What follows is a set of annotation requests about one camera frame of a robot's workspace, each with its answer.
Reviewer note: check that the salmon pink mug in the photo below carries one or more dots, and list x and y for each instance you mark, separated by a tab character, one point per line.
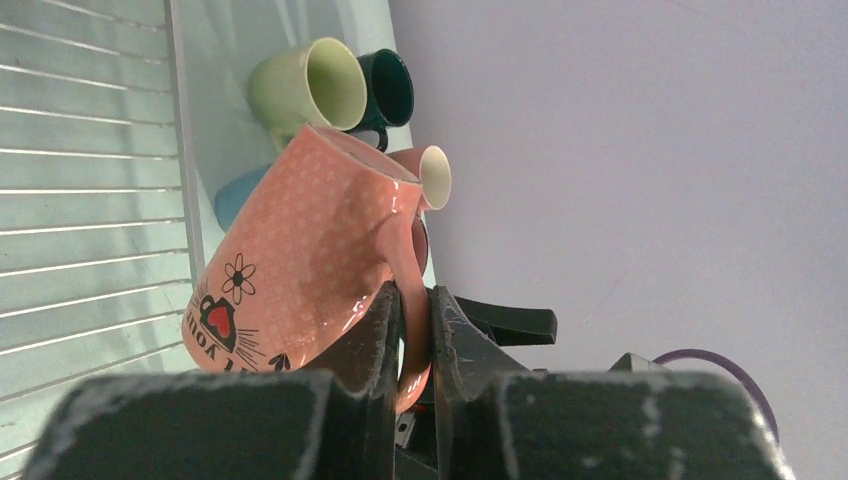
431	166

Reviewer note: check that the light green mug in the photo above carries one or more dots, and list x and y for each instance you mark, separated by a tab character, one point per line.
319	83

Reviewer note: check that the light blue dotted mug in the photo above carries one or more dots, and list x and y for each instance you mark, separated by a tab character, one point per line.
229	200

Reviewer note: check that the small terracotta cup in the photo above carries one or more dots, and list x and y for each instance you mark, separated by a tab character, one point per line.
328	224

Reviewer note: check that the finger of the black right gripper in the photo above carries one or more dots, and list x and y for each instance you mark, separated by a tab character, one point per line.
511	326

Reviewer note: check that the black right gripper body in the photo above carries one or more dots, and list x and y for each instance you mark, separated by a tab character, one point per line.
630	362

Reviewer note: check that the pink ghost pattern mug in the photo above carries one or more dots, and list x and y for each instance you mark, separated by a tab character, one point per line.
420	242

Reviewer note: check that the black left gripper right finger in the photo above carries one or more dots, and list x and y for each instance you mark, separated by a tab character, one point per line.
496	419

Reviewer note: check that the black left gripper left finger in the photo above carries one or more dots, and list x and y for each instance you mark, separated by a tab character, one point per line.
332	419

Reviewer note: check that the white wire dish rack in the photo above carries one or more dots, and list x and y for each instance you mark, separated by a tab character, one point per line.
98	254

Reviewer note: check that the dark teal mug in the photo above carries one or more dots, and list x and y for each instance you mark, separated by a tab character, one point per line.
390	94

